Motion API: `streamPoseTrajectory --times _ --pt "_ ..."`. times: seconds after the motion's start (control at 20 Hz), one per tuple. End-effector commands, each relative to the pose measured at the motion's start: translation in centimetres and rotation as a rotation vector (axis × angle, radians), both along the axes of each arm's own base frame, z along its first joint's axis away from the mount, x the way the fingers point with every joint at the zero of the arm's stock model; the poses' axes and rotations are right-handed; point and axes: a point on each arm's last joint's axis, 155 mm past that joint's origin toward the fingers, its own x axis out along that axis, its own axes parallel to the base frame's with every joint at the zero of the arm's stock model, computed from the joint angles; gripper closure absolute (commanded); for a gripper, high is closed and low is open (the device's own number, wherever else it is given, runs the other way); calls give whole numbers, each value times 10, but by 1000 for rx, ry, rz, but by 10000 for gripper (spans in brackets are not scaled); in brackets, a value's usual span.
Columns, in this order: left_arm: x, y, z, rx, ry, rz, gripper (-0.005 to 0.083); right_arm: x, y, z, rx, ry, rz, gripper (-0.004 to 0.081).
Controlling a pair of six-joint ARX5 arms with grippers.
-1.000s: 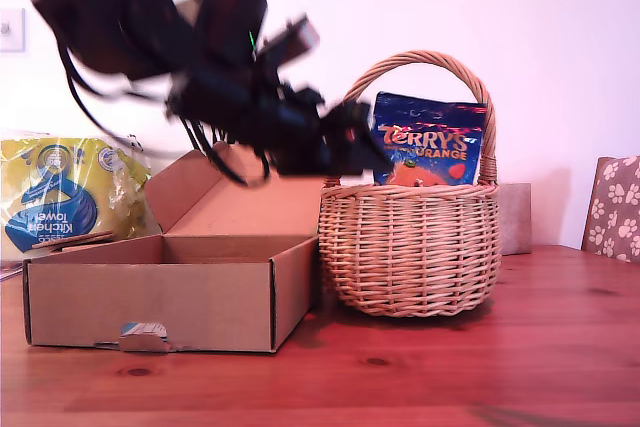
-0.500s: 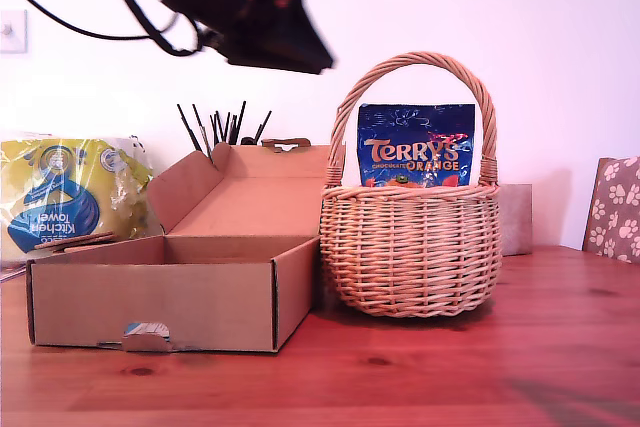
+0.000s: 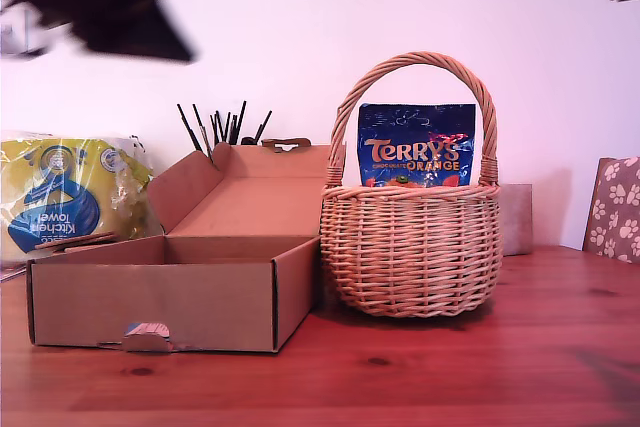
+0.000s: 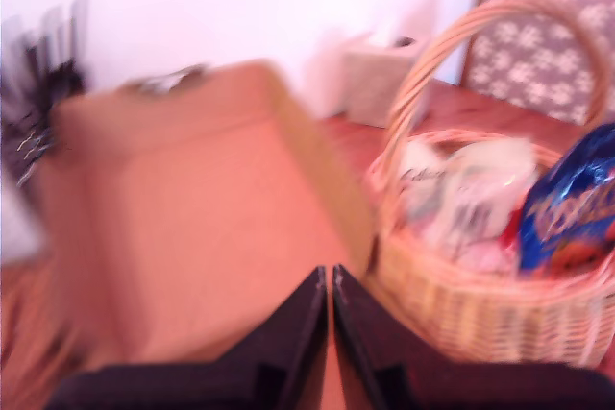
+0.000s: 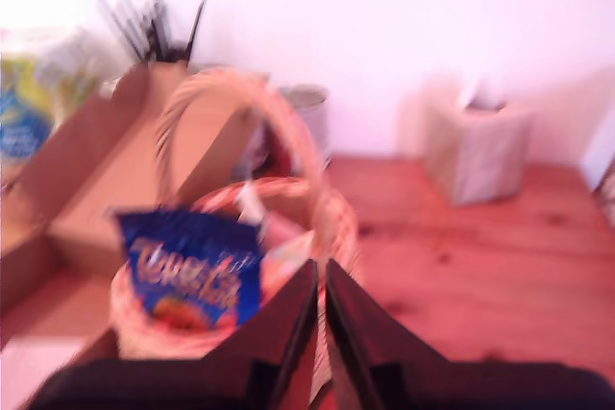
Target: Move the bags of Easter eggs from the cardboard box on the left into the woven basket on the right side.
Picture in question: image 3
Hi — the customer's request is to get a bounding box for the blue Terry's Orange egg bag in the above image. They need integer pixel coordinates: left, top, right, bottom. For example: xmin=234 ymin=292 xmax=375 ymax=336
xmin=356 ymin=102 xmax=478 ymax=190

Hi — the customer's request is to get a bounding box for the grey tissue box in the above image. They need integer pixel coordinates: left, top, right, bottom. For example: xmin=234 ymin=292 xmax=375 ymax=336
xmin=497 ymin=182 xmax=534 ymax=257

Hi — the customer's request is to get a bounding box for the brown cardboard box with lid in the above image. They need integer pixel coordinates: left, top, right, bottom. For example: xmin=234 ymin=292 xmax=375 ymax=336
xmin=26 ymin=137 xmax=348 ymax=355

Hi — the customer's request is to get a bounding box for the yellow blue kitchen towel pack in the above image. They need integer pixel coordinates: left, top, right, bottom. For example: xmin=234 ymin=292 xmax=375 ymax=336
xmin=0 ymin=130 xmax=165 ymax=269

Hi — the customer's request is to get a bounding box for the paw print chair back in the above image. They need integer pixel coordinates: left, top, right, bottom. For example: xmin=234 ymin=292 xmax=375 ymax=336
xmin=581 ymin=155 xmax=640 ymax=265

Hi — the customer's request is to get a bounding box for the white and blue paper leaflet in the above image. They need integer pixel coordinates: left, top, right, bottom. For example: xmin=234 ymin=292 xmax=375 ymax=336
xmin=123 ymin=321 xmax=172 ymax=340

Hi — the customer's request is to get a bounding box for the woven wicker basket with handle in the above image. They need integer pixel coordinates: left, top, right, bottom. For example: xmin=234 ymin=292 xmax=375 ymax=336
xmin=319 ymin=50 xmax=503 ymax=320

